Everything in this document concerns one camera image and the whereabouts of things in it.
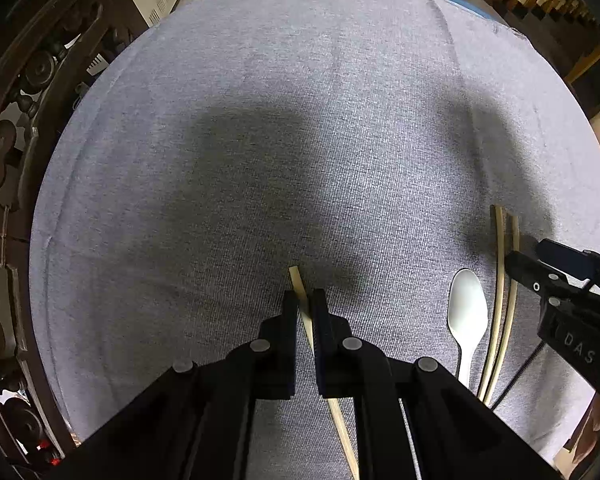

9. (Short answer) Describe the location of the single wooden chopstick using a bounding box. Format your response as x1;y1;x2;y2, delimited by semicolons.
288;266;360;480

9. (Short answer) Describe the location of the white plastic spoon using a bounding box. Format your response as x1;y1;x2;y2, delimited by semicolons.
446;269;488;388

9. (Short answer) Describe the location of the grey table cloth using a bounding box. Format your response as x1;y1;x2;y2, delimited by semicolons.
29;0;600;479

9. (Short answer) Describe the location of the black cable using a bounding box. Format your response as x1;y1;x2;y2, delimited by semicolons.
488;343;549;411

